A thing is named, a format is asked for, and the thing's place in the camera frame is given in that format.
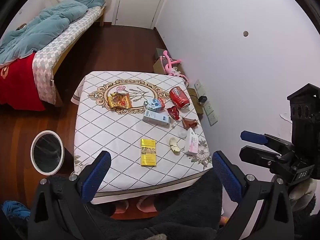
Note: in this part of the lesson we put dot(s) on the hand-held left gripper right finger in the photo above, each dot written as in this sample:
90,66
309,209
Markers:
226,177

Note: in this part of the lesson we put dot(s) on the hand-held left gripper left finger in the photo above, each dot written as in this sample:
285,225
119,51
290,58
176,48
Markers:
96,177

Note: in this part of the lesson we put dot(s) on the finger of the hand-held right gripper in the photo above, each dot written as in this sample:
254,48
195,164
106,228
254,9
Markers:
255,156
252,137

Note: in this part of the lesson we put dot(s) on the white round trash bin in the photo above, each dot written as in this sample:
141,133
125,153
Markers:
47,152

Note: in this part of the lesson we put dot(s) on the pale fruit peel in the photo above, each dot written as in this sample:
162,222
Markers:
175,145

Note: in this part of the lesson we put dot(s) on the clear plastic cap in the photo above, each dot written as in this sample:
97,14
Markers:
182,133

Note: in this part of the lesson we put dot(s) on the brown wrapper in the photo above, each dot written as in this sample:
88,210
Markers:
189,122

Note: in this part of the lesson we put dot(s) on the white blue box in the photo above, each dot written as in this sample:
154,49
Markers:
156,118

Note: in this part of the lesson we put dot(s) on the blue white milk carton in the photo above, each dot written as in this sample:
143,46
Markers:
153,104

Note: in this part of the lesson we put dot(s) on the person's right forearm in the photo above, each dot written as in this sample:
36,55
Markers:
303,205

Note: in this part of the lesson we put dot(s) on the pink slipper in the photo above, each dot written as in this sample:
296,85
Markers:
120,206
147,204

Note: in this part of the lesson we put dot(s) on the diamond pattern tablecloth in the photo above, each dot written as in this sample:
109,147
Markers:
112,135

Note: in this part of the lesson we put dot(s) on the white pink box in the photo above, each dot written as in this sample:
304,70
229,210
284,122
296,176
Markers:
192,142

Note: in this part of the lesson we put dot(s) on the yellow flat box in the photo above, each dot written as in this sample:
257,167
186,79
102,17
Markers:
148,152

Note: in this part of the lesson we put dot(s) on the black charger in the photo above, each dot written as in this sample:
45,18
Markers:
202,98

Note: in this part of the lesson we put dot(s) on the yellow red snack wrapper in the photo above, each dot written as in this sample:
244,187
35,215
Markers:
120,101

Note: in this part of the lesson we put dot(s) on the red drink can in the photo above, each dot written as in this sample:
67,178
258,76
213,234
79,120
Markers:
178,97

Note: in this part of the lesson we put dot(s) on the blue cloth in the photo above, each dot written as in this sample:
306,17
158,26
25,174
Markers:
15,210

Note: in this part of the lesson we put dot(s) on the pink toy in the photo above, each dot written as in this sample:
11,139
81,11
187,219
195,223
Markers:
170,63

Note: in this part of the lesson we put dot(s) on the cardboard box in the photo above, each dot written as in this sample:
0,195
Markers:
158,66

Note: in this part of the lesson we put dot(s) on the red blanket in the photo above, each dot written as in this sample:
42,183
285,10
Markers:
20,85

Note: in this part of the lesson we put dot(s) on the checkered bed sheet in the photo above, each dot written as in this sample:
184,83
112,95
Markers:
62,42

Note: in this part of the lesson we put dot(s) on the teal duvet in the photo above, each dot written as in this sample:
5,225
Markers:
37,32

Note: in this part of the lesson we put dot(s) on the wooden bed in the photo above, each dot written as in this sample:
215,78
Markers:
102,15

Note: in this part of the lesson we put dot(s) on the white door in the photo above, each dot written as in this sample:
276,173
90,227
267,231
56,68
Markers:
140,2

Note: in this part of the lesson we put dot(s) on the white wall socket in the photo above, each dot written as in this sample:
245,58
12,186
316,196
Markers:
209,108
199,86
213,119

